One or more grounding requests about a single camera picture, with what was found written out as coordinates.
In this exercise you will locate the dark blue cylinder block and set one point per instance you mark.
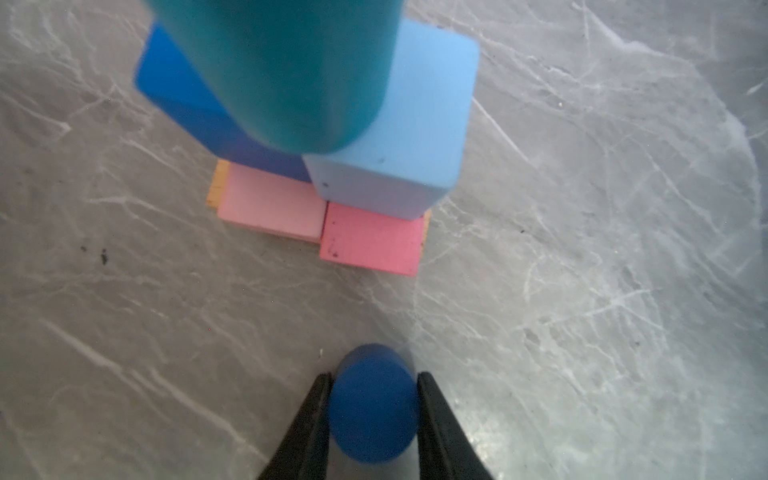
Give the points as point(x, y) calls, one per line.
point(373, 405)

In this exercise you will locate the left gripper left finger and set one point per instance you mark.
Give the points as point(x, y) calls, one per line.
point(303, 451)

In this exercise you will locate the dark pink rectangular block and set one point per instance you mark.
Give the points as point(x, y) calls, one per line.
point(373, 241)

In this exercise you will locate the teal cylinder block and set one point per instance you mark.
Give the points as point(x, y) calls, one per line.
point(297, 76)

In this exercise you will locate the light blue cube block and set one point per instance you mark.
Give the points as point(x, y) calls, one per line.
point(410, 156)

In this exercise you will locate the light pink rectangular block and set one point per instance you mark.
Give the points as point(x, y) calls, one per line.
point(271, 203)

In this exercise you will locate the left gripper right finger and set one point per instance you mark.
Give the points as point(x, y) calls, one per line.
point(443, 448)

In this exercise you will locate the dark blue cube block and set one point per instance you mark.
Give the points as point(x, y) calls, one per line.
point(166, 78)

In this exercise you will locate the engraved wood plank block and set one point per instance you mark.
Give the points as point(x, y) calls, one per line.
point(218, 183)

